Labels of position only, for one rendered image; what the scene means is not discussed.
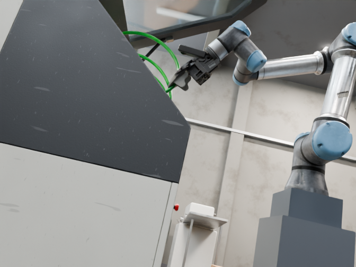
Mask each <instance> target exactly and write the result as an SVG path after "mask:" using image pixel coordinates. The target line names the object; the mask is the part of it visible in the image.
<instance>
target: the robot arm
mask: <svg viewBox="0 0 356 267"><path fill-rule="evenodd" d="M250 35H251V32H250V30H249V28H248V27H247V26H246V24H245V23H244V22H242V21H236V22H235V23H234V24H233V25H231V26H229V27H228V29H227V30H225V31H224V32H223V33H222V34H221V35H220V36H219V37H218V38H216V39H215V40H214V41H213V42H212V43H211V44H209V45H208V47H206V49H205V51H206V52H205V51H202V50H198V49H195V48H191V47H188V46H184V45H181V44H180V45H179V47H178V51H179V52H180V53H181V54H182V55H187V56H190V57H193V58H192V59H190V60H189V61H188V62H187V63H185V64H184V65H183V66H181V67H180V68H179V69H178V71H177V72H176V73H175V74H174V76H173V77H172V79H171V80H170V82H169V84H168V86H167V87H168V88H169V87H170V86H172V85H173V84H174V83H175V84H176V87H177V86H178V87H179V88H181V89H182V90H184V91H187V90H188V89H189V86H188V82H189V81H190V80H191V77H192V78H193V79H194V80H195V81H196V82H197V83H198V84H199V85H200V86H201V85H202V84H203V83H204V82H205V81H207V80H208V79H209V78H210V77H211V74H210V73H211V72H212V71H213V70H215V69H216V68H217V67H220V66H221V64H220V62H219V60H222V59H223V58H225V57H226V56H227V55H228V54H229V53H231V52H232V51H233V53H234V54H235V55H236V56H237V57H238V61H237V64H236V67H235V69H234V71H233V81H234V82H235V83H236V84H237V85H240V86H244V85H246V84H247V83H249V82H250V81H254V80H259V79H268V78H276V77H285V76H293V75H302V74H310V73H315V74H316V75H322V74H329V73H331V77H330V81H329V84H328V87H327V91H326V95H325V98H324V102H323V106H322V110H321V113H320V116H319V117H316V118H315V119H314V121H313V125H312V128H311V131H307V132H303V133H300V134H299V135H298V136H297V137H296V138H295V142H294V145H293V147H294V149H293V159H292V168H291V174H290V177H289V179H288V181H287V183H286V185H285V187H284V190H286V189H289V188H295V189H300V190H304V191H309V192H313V193H318V194H322V195H326V196H329V193H328V189H327V185H326V181H325V167H326V164H327V163H329V162H331V161H333V160H336V159H339V158H341V157H342V156H343V155H345V154H346V153H347V152H348V151H349V150H350V148H351V146H352V142H353V138H352V133H350V125H349V123H348V122H347V121H346V120H347V117H348V112H349V108H350V104H351V100H352V96H353V92H354V87H355V83H356V22H353V23H350V24H348V25H347V26H346V27H345V28H344V29H343V30H342V32H341V33H340V34H339V35H338V36H337V38H336V39H335V40H334V41H333V42H332V44H331V45H330V46H329V47H328V48H327V49H325V50H322V51H317V52H315V53H314V54H313V55H306V56H297V57H289V58H280V59H271V60H267V58H266V57H265V55H264V54H263V52H262V51H261V50H259V49H258V47H257V46H256V45H255V44H254V43H253V42H252V41H251V40H250V39H249V36H250ZM176 87H175V88H176Z"/></svg>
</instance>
